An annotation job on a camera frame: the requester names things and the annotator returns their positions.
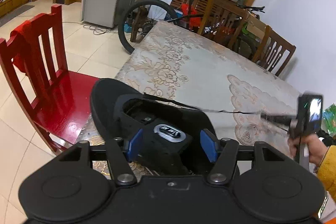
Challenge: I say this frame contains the black sneaker with white swoosh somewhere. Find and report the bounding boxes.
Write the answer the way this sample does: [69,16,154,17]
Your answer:
[90,79,215,175]

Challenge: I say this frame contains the black shoelace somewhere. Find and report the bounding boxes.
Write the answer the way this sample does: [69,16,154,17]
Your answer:
[143,93,296,124]

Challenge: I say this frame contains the person right hand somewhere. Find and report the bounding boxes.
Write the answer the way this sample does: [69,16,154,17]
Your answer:
[288,134,328,166]

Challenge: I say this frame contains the green snack bag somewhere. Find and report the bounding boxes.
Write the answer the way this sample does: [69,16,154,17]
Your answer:
[322,103,336,137]

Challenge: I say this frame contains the brown wooden chair near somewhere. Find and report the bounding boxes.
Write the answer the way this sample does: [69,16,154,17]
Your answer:
[252,25,296,77]

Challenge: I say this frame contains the brown wooden chair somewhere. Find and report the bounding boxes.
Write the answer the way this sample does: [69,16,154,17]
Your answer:
[252,25,296,77]
[198,0,250,50]

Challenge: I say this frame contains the cardboard box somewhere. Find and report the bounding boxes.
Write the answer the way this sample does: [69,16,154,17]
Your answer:
[246,14,266,39]

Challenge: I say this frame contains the brown wooden chair far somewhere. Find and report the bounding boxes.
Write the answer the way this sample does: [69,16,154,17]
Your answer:
[198,0,250,50]

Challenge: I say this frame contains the black bicycle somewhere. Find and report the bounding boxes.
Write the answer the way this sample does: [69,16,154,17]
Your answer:
[118,0,264,53]

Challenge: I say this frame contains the red wooden chair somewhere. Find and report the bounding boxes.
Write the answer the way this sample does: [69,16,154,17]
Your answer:
[1,5,98,155]

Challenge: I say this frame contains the white green carton box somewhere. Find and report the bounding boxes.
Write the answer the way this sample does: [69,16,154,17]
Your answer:
[148,0,172,20]

